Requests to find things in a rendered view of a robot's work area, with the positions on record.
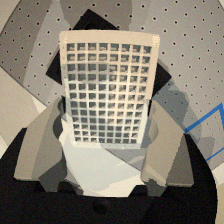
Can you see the grey flat base plate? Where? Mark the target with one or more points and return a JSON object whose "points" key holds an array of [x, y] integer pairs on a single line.
{"points": [[191, 50]]}

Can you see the black rectangular plate nest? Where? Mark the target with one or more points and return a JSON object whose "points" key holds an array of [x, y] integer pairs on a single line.
{"points": [[89, 21]]}

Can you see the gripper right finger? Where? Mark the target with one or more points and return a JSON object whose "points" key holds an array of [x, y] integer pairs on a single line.
{"points": [[174, 168]]}

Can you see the beige well plate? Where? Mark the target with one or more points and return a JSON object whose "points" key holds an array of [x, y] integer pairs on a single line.
{"points": [[91, 84]]}

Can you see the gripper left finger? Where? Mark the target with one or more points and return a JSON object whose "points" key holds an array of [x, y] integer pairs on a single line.
{"points": [[34, 161]]}

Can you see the blue tape outline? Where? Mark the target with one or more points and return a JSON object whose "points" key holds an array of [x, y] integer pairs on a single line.
{"points": [[220, 108]]}

